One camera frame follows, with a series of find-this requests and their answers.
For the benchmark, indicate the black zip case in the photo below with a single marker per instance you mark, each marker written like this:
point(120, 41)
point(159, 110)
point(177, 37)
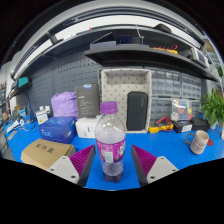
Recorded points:
point(137, 111)

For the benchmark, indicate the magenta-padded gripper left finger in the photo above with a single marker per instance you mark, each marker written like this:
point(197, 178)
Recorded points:
point(75, 165)

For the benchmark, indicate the black soft pouch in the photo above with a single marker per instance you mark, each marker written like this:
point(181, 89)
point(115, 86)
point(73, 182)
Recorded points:
point(200, 124)

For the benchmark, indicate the black white-labelled box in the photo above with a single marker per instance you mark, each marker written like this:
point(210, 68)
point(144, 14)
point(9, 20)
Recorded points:
point(182, 126)

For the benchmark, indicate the beige patterned ceramic mug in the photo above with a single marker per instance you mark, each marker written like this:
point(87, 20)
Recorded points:
point(199, 142)

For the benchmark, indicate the white product box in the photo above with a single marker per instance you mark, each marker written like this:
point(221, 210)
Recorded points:
point(86, 128)

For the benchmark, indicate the clear purple-capped drink bottle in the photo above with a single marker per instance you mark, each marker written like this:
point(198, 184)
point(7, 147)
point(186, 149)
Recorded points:
point(110, 140)

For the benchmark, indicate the small white yellow-labelled box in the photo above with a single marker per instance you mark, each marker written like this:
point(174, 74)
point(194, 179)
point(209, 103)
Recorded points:
point(42, 117)

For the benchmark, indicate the green potted plant white pot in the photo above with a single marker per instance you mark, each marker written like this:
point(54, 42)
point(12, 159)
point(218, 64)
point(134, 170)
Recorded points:
point(211, 106)

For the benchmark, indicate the dark workbench shelf unit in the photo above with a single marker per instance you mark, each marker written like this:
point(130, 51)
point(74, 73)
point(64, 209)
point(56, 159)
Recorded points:
point(133, 55)

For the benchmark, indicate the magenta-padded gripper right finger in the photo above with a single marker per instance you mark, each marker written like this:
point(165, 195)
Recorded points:
point(150, 165)

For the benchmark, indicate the purple plastic bag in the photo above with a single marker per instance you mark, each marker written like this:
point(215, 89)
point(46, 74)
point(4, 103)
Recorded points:
point(64, 104)

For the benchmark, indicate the brown cardboard box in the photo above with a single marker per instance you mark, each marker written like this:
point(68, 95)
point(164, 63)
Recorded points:
point(45, 151)

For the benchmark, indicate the yellow multimeter with leads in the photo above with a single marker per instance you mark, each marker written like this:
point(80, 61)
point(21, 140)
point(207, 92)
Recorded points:
point(160, 125)

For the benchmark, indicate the blue product box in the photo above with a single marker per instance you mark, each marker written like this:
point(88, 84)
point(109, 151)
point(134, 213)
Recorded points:
point(57, 130)

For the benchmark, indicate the dark grey flat box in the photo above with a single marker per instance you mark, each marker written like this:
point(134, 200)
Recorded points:
point(87, 100)

